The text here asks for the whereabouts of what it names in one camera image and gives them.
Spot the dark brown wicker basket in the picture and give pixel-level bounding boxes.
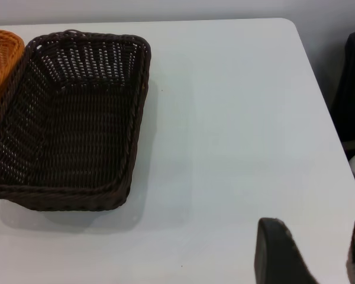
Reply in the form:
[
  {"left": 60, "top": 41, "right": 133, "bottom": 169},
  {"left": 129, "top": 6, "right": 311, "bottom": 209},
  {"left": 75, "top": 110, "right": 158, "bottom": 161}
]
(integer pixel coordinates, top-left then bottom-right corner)
[{"left": 0, "top": 29, "right": 152, "bottom": 212}]

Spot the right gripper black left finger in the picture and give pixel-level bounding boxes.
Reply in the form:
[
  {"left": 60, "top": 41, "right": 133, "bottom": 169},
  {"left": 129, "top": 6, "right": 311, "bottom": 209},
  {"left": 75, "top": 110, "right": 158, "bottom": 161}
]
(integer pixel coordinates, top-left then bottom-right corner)
[{"left": 253, "top": 217, "right": 320, "bottom": 284}]

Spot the orange wicker basket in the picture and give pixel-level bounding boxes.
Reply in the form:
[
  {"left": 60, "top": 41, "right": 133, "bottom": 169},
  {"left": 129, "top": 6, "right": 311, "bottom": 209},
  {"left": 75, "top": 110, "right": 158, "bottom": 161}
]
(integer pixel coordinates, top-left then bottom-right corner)
[{"left": 0, "top": 24, "right": 25, "bottom": 119}]

